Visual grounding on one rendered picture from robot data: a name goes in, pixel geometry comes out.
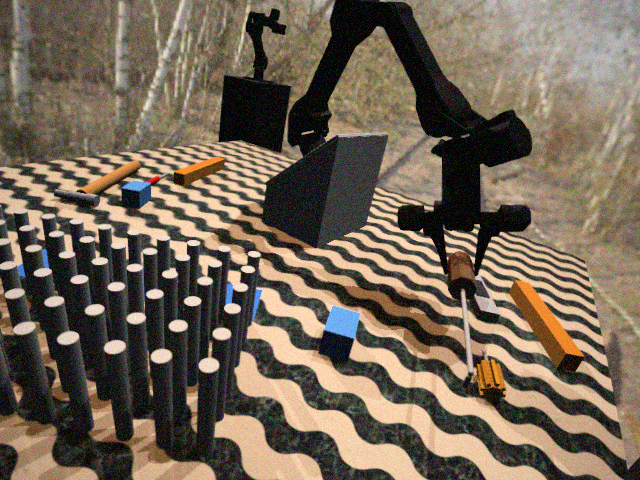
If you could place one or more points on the blue cube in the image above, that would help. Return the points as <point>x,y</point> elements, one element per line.
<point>136,194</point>
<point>339,334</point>

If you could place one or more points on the orange rectangular bar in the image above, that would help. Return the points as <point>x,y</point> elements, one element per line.
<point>198,171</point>
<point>559,346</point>

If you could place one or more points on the blue flat strip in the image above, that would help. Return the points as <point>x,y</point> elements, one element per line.
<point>229,289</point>

